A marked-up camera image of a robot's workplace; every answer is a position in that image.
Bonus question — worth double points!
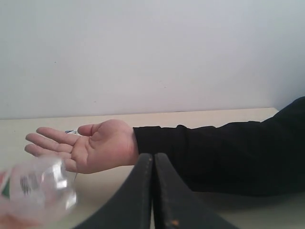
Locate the black sleeved forearm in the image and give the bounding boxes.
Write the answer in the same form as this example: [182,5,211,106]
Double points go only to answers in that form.
[134,97,305,196]

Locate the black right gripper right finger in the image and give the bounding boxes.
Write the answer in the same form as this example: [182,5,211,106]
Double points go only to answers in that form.
[153,153,236,229]

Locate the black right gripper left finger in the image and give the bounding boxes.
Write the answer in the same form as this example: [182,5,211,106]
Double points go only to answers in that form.
[76,154,153,229]

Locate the clear bottle blue white label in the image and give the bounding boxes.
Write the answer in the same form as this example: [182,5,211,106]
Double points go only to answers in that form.
[65,130,79,135]

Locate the person's open hand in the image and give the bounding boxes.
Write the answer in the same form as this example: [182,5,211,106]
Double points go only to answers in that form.
[25,119,139,174]

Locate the pink peach drink bottle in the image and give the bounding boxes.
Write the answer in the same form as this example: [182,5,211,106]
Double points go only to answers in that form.
[0,157,77,229]

